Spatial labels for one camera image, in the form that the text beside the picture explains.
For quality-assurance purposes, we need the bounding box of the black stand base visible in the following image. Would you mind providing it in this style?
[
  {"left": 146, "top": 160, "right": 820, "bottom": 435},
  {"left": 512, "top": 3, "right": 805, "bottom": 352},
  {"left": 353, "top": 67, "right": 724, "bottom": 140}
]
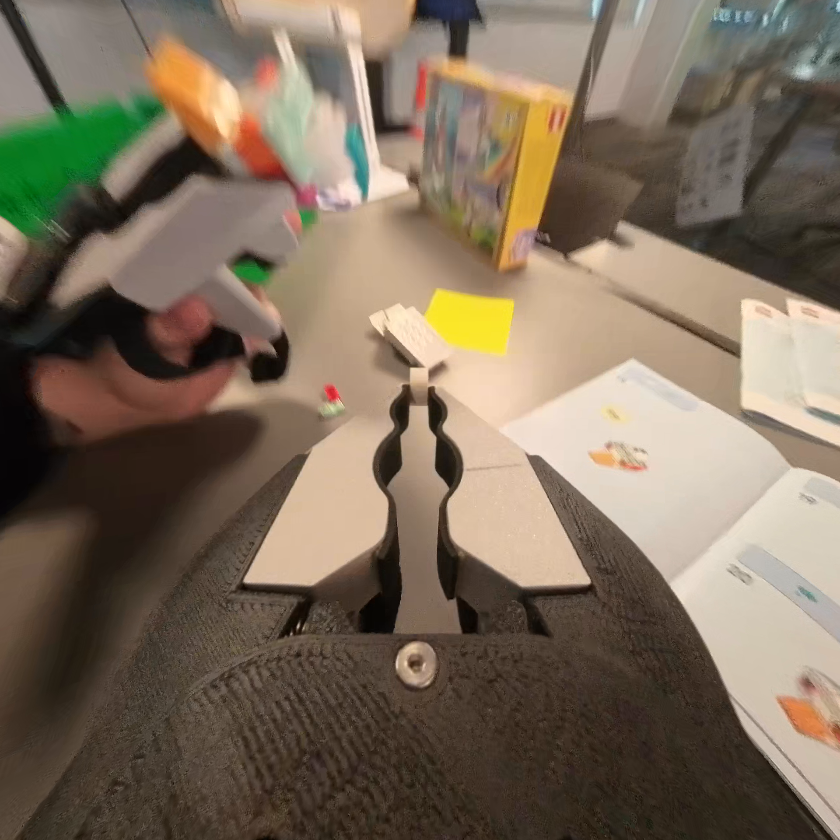
[{"left": 537, "top": 0, "right": 645, "bottom": 258}]

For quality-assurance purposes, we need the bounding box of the open instruction booklet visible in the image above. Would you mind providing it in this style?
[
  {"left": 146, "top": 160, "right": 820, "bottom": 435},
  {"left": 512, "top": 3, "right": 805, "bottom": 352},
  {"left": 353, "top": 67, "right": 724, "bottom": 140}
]
[{"left": 500, "top": 357, "right": 840, "bottom": 840}]

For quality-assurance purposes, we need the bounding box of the black light stand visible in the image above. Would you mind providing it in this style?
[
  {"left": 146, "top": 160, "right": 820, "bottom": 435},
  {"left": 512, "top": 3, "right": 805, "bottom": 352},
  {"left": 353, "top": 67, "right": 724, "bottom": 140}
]
[{"left": 0, "top": 0, "right": 74, "bottom": 118}]

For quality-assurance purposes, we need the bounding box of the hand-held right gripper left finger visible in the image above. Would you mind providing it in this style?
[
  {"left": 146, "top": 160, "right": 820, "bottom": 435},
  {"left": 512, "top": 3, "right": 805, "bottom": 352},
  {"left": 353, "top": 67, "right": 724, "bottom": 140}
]
[{"left": 243, "top": 386, "right": 411, "bottom": 632}]

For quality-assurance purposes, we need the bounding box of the wooden book stand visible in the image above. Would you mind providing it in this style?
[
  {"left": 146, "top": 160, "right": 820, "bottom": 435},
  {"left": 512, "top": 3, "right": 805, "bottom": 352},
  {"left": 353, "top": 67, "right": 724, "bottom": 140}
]
[{"left": 223, "top": 0, "right": 411, "bottom": 206}]

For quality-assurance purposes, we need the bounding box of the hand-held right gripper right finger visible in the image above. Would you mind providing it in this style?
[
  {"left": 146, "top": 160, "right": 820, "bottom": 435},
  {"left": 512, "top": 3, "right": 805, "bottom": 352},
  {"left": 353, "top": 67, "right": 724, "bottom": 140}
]
[{"left": 428, "top": 386, "right": 593, "bottom": 632}]

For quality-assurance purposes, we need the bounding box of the yellow lego box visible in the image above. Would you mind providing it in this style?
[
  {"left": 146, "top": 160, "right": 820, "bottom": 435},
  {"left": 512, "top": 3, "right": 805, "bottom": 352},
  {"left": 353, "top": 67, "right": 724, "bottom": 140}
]
[{"left": 412, "top": 58, "right": 573, "bottom": 271}]

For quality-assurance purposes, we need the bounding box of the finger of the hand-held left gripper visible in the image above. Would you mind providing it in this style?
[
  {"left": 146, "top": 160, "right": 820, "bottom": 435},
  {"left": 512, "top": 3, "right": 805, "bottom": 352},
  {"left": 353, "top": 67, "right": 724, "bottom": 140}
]
[{"left": 101, "top": 115, "right": 198, "bottom": 194}]

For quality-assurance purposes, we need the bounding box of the white lego plate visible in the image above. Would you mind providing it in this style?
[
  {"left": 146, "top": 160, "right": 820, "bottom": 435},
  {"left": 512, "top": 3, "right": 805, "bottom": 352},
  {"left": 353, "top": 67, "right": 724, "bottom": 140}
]
[{"left": 369, "top": 303, "right": 454, "bottom": 370}]

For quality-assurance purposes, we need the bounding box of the white paper sign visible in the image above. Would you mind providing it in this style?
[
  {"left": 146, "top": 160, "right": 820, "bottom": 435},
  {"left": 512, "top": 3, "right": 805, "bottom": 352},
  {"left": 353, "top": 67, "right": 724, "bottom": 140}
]
[{"left": 675, "top": 104, "right": 757, "bottom": 228}]

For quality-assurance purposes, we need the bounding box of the multicoloured lego build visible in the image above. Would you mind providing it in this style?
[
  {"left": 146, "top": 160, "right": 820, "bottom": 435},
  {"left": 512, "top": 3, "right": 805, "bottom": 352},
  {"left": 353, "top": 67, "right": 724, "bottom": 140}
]
[{"left": 146, "top": 38, "right": 370, "bottom": 231}]

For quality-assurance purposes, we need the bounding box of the green plastic bin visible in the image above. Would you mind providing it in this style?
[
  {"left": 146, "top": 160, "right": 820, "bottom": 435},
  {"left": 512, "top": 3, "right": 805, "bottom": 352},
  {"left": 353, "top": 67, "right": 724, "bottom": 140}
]
[{"left": 0, "top": 95, "right": 168, "bottom": 227}]

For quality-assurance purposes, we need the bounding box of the person's left hand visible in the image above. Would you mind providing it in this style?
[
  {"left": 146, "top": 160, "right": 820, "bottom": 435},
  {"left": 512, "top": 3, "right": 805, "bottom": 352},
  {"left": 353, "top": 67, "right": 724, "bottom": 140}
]
[{"left": 29, "top": 289, "right": 286, "bottom": 444}]

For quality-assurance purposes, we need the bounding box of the yellow paper sheet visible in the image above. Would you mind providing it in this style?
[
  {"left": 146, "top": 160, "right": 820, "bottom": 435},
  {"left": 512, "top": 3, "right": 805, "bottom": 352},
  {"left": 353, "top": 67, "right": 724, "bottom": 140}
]
[{"left": 424, "top": 289, "right": 515, "bottom": 356}]

